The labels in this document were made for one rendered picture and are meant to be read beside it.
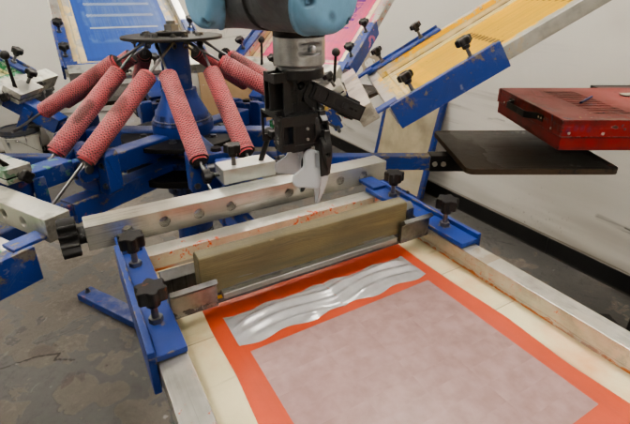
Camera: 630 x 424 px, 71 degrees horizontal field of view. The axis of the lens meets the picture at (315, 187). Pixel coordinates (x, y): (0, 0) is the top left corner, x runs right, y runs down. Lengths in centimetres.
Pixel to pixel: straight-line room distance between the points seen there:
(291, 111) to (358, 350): 36
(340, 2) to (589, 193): 240
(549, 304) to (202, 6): 65
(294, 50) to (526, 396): 54
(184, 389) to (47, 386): 161
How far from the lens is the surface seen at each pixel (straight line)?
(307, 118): 65
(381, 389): 63
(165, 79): 127
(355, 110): 71
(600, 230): 278
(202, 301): 71
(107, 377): 211
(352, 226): 79
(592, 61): 267
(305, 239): 75
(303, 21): 45
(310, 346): 67
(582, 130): 144
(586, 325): 76
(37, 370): 227
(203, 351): 69
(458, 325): 74
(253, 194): 94
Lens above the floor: 142
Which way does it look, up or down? 24 degrees down
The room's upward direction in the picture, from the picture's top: straight up
